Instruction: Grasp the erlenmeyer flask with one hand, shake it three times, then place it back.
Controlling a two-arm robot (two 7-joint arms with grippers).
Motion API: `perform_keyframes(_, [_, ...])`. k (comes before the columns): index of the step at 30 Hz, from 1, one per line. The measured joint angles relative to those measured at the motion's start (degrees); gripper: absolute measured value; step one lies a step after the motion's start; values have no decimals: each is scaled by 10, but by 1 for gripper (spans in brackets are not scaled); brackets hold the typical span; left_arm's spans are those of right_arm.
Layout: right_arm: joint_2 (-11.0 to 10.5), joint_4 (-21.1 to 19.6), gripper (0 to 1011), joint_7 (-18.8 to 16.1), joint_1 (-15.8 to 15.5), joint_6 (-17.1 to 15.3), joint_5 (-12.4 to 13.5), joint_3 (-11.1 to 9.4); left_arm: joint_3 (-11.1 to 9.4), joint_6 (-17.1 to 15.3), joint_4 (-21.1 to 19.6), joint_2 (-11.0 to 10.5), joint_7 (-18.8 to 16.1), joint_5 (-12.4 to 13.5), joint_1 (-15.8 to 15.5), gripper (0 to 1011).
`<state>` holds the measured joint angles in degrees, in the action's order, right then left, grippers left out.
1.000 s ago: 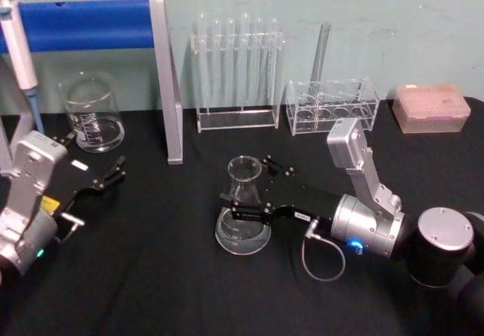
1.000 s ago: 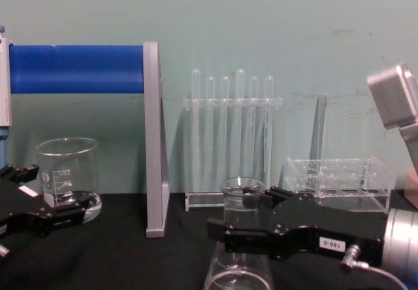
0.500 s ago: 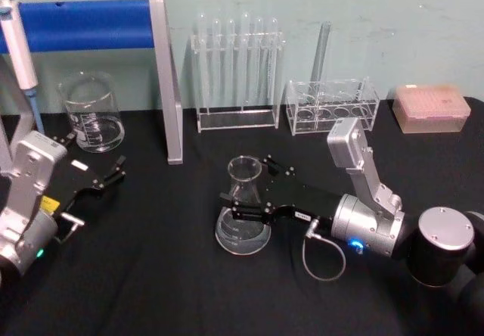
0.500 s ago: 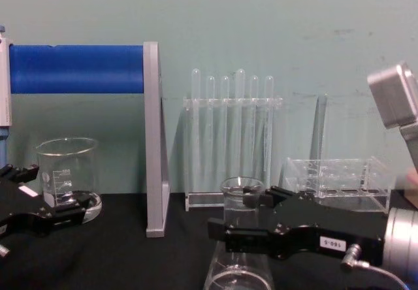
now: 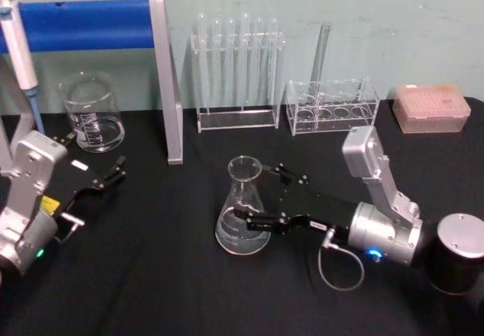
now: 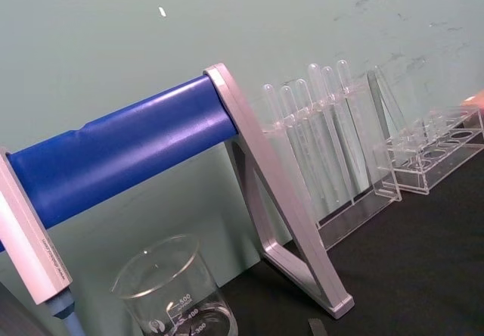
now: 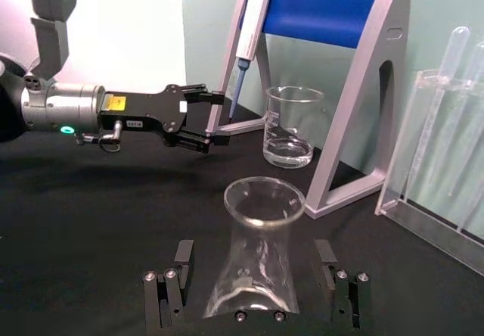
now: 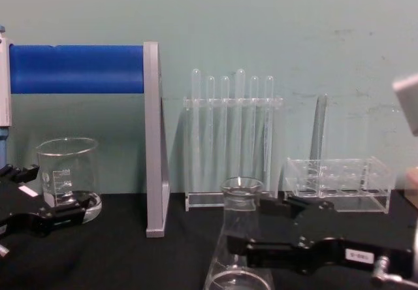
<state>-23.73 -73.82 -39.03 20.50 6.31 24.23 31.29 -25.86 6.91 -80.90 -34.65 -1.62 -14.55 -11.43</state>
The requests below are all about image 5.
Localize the gripper cable with plug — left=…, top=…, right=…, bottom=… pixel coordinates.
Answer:
left=316, top=227, right=366, bottom=292
left=55, top=211, right=86, bottom=244

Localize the pink pipette tip box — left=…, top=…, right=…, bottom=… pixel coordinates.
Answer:
left=392, top=83, right=472, bottom=135

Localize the clear glass test tube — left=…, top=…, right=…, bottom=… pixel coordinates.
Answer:
left=239, top=11, right=252, bottom=112
left=195, top=12, right=209, bottom=112
left=210, top=17, right=223, bottom=112
left=265, top=17, right=279, bottom=112
left=223, top=17, right=237, bottom=112
left=253, top=17, right=265, bottom=112

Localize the left gripper cable with plug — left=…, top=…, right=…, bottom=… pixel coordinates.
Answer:
left=55, top=211, right=86, bottom=244

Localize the clear glass conical flask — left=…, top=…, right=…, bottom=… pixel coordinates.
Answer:
left=214, top=155, right=272, bottom=257

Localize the tall clear acrylic tube rack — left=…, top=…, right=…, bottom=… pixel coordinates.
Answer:
left=190, top=31, right=285, bottom=134

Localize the clear glass beaker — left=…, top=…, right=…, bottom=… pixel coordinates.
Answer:
left=57, top=70, right=126, bottom=154

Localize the long wide clear glass tube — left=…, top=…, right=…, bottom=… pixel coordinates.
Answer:
left=309, top=20, right=333, bottom=101

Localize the right gripper cable with plug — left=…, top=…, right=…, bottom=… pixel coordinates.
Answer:
left=316, top=227, right=366, bottom=292

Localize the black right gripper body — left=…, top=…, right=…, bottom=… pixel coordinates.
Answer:
left=280, top=182, right=361, bottom=244

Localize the black table cloth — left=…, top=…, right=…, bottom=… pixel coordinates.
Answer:
left=0, top=96, right=484, bottom=336

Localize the grey pipette with blue tip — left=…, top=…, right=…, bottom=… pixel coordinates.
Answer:
left=0, top=0, right=47, bottom=135

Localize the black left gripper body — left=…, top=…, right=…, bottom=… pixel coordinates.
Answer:
left=38, top=156, right=110, bottom=222

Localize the blue and grey pipette stand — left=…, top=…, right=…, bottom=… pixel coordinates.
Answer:
left=0, top=0, right=186, bottom=166

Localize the low clear acrylic rack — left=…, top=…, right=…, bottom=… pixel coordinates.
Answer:
left=284, top=77, right=381, bottom=137

